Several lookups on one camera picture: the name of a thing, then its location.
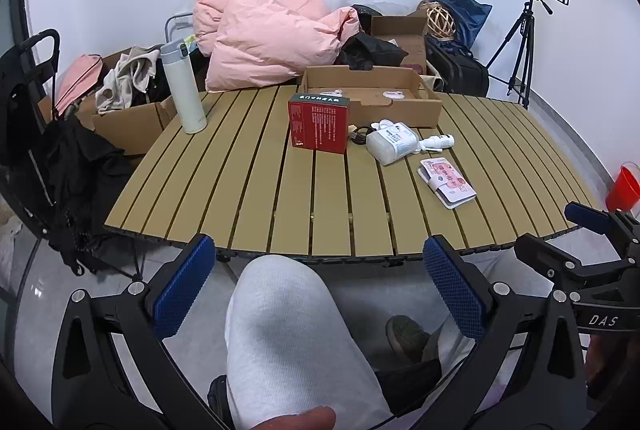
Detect red box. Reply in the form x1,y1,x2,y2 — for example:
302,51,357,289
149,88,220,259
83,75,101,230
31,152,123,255
288,92,351,155

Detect small white bottle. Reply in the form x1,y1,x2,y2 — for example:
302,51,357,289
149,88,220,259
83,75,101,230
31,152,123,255
419,134,456,153

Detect person's left leg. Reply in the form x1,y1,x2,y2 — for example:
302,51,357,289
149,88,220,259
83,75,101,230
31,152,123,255
225,255,392,430

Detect grey chair frame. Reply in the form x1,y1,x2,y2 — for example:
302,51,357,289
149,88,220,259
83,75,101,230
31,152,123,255
164,10,196,46

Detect white wipes packet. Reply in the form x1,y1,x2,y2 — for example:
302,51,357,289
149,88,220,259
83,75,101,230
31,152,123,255
366,120,420,167

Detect black cloth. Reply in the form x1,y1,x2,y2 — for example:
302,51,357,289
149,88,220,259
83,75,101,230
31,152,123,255
334,31,408,72

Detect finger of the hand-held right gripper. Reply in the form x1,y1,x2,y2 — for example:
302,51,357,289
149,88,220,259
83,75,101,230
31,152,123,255
564,203,640,261
514,233,626,296

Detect shallow cardboard tray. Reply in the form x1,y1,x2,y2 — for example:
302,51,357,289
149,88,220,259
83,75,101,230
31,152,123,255
298,65,444,129

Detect black cart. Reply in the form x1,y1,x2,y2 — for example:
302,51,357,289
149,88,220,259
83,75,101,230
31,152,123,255
0,29,61,171

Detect pink bag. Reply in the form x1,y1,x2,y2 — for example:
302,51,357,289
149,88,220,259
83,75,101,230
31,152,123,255
54,54,103,118

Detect person's left hand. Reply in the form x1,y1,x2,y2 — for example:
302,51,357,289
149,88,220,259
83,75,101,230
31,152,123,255
245,405,337,430

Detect blue cloth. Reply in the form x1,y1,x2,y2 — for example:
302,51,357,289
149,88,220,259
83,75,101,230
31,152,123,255
435,0,493,48

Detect red bucket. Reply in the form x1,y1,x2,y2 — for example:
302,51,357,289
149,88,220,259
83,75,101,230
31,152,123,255
606,162,640,213

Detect person's right leg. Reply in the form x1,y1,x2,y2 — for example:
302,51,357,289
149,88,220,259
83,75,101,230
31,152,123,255
439,249,553,363

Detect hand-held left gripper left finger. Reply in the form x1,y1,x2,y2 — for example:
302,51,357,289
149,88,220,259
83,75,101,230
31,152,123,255
51,232,236,430

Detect black tripod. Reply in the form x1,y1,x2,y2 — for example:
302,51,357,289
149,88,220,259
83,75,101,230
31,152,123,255
486,0,537,111

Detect black shoe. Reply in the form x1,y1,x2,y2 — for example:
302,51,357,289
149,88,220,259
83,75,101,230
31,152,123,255
207,375,236,430

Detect beige clothes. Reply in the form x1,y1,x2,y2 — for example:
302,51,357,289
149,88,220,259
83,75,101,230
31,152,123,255
95,46,163,116

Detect person's right hand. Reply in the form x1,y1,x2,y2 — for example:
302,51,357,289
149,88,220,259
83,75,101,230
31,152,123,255
585,335,608,398

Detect pink duvet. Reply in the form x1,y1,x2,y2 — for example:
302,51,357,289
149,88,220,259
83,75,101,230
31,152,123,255
192,0,361,93

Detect open cardboard box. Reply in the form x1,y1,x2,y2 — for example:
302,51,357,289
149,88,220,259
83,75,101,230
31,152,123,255
370,14,431,76

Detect person's leg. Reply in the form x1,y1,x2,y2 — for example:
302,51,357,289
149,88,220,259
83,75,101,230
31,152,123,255
439,249,553,363
225,255,392,430

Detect white thermos bottle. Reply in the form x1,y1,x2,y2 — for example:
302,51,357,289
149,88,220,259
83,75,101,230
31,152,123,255
160,37,207,134

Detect dark green shoe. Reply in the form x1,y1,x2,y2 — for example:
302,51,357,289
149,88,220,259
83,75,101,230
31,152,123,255
386,315,436,363

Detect black suitcase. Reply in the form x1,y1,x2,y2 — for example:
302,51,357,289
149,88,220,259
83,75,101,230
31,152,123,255
425,35,490,98

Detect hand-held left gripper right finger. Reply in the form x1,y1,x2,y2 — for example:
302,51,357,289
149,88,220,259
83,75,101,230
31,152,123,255
422,234,588,430

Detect black jacket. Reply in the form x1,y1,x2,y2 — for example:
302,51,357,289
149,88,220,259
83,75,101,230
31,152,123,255
30,115,146,276

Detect cardboard box with clothes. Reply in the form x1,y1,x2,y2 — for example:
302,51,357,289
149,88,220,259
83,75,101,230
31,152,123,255
90,95,178,157

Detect rattan ball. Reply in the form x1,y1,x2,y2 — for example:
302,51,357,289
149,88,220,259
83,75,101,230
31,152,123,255
426,5,455,42

